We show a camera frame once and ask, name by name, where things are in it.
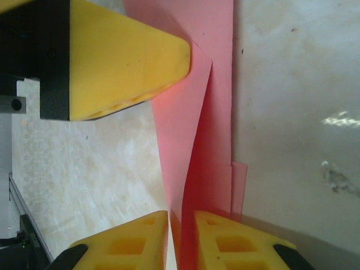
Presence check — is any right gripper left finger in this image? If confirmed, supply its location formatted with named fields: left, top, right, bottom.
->
left=52, top=210, right=173, bottom=270

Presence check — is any pink cloth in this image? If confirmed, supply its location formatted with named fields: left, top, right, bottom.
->
left=123, top=0, right=249, bottom=270

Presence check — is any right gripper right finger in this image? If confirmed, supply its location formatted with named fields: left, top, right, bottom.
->
left=193, top=210, right=316, bottom=270

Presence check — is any long aluminium mounting rail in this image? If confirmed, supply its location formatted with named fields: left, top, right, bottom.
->
left=7, top=172, right=55, bottom=264

